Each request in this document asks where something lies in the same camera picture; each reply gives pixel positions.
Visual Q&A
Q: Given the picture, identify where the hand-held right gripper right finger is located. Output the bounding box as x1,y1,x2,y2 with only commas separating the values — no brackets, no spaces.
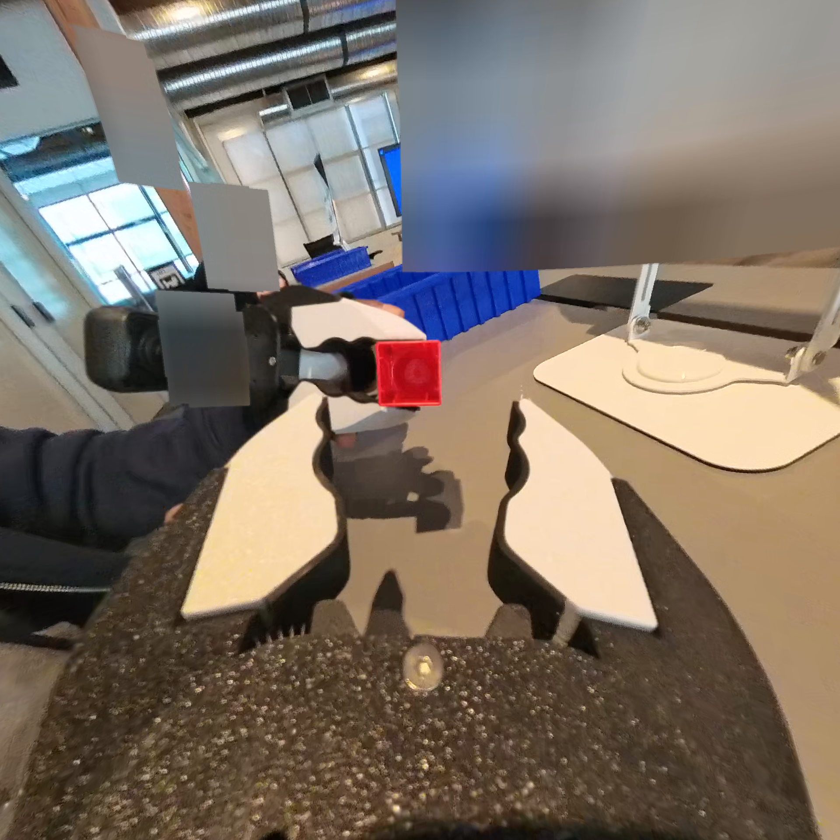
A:
489,397,660,634

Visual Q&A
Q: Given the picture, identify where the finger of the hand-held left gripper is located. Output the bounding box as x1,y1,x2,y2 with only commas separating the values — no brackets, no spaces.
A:
287,377,422,435
289,297,429,358

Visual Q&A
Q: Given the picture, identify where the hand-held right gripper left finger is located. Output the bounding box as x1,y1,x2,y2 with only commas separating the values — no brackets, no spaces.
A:
178,395,350,624

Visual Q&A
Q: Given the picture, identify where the red single-stud block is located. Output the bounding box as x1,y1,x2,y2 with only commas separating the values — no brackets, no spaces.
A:
375,339,442,409

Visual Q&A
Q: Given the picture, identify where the blue ribbed plastic bin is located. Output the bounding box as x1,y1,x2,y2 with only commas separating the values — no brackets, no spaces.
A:
338,269,542,342
290,246,370,282

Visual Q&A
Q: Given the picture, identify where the person's left forearm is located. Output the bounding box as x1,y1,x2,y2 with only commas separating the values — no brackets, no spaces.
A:
0,407,263,552

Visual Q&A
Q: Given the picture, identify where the person's left hand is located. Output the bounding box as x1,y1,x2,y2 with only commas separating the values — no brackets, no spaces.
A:
331,427,409,454

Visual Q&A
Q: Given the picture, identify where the computer monitor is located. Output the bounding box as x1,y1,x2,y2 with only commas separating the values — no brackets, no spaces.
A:
377,141,403,221

